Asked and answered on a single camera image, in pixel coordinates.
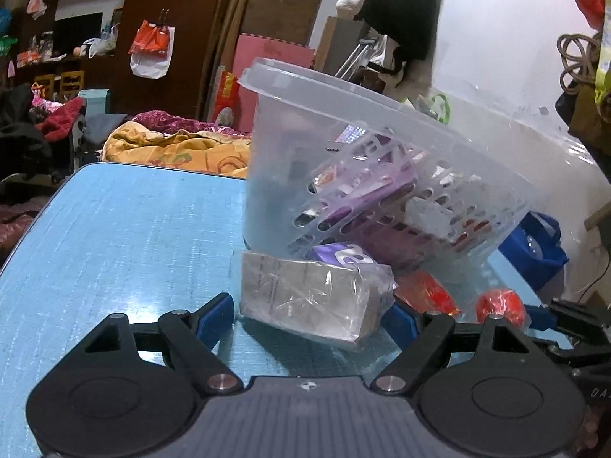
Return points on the clear box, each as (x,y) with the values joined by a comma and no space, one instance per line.
(296,296)

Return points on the green white bag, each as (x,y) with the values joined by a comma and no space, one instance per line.
(441,105)

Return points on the white orange plastic bag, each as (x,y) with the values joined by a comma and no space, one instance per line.
(150,64)

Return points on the folded metal rack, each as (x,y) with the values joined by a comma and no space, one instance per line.
(355,57)

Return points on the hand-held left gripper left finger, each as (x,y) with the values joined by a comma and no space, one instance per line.
(215,316)

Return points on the clear plastic basket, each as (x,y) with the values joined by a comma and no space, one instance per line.
(272,152)

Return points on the red printed bag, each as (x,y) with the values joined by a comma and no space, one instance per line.
(226,93)

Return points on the blue bag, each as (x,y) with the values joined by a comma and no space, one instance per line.
(544,248)

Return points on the brown wooden wardrobe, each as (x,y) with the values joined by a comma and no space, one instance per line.
(191,33)

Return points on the teal box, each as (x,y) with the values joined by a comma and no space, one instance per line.
(93,100)

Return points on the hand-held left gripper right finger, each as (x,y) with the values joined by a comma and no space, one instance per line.
(401,325)

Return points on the grey cloth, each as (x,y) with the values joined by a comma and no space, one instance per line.
(105,129)

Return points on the magenta blanket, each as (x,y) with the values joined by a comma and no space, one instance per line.
(162,119)

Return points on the pink foam mat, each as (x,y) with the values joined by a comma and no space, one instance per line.
(272,52)

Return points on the black cloth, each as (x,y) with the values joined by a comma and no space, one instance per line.
(405,28)

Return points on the brown door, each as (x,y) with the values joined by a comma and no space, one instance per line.
(286,0)

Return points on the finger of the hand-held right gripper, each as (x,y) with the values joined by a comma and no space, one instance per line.
(537,318)
(582,353)

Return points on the yellow floral blanket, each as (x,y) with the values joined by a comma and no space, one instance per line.
(157,145)

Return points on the pink red cloth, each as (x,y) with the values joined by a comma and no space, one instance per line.
(62,117)

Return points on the small pink white bag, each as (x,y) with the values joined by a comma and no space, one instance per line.
(36,4)

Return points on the dark brown bag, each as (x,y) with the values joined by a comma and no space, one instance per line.
(587,119)

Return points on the flat red packet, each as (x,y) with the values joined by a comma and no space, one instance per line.
(425,293)

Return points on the purple white packet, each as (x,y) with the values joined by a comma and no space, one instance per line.
(343,254)

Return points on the round red packet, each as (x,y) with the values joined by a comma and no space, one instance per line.
(501,303)

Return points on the black jacket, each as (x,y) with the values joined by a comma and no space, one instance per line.
(21,138)

